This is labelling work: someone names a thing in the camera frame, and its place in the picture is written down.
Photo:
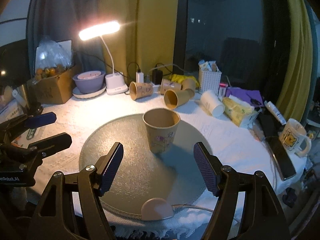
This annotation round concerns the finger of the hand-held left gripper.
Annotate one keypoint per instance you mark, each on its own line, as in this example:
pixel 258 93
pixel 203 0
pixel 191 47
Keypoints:
pixel 41 120
pixel 53 142

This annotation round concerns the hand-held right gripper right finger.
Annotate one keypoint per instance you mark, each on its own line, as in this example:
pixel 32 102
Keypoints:
pixel 205 165

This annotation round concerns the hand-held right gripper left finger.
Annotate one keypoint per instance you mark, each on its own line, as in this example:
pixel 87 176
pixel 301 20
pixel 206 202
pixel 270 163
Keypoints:
pixel 112 167

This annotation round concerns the brown paper cup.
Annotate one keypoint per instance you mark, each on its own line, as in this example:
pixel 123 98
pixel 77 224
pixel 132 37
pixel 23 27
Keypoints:
pixel 189 83
pixel 170 85
pixel 161 135
pixel 144 90
pixel 183 95

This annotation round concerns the white lying cup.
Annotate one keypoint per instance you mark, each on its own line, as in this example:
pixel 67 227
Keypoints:
pixel 212 103

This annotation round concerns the round grey mat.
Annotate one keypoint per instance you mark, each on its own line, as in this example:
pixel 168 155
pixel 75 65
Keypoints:
pixel 140 170

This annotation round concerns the white tablecloth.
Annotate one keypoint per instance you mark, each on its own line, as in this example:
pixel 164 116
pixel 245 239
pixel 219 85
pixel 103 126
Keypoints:
pixel 235 155

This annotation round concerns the cardboard box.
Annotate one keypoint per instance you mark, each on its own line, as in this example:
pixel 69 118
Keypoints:
pixel 53 90

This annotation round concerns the pile of small oranges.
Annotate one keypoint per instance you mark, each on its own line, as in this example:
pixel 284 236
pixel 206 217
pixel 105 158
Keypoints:
pixel 47 72

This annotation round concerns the white plate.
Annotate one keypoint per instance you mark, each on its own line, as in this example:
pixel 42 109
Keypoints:
pixel 85 95

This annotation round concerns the purple bowl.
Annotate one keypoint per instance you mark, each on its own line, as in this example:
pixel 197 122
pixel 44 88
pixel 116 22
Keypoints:
pixel 88 85

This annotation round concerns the pink round object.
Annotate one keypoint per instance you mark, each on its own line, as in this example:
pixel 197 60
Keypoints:
pixel 156 208

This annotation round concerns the yellow tissue packet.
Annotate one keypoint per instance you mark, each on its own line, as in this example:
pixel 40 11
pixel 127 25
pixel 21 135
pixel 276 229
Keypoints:
pixel 240 111

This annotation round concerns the clear plastic bag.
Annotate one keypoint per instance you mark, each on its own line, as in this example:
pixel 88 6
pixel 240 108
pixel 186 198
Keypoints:
pixel 53 52

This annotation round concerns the black pouch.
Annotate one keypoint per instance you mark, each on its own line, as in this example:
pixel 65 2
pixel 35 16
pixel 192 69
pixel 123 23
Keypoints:
pixel 268 125

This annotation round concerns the black phone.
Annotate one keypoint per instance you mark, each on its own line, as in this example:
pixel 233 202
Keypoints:
pixel 282 158

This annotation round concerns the purple cloth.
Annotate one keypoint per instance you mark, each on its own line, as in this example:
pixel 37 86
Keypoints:
pixel 240 92

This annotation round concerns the white desk lamp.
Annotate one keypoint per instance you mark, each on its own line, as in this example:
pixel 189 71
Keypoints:
pixel 115 85

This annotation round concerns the white perforated basket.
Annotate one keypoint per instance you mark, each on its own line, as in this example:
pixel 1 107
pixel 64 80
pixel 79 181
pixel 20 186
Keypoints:
pixel 210 81

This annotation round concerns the white tube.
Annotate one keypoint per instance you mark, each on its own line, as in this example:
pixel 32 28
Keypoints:
pixel 275 112

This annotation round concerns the yellow cloth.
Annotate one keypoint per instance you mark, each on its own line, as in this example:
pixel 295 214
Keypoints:
pixel 178 78

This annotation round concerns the cream cartoon mug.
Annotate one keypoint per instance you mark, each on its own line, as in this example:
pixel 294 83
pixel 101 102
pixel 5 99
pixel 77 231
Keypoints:
pixel 291 136

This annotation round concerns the white charger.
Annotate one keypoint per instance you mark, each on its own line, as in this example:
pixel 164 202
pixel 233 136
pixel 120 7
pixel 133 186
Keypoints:
pixel 139 77

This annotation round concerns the black power adapter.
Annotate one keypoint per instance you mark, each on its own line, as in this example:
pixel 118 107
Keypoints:
pixel 157 77

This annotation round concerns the grey curtain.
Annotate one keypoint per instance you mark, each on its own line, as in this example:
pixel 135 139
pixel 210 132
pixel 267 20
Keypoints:
pixel 57 12

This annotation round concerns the yellow curtain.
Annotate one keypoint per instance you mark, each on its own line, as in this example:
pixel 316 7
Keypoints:
pixel 297 42
pixel 152 30

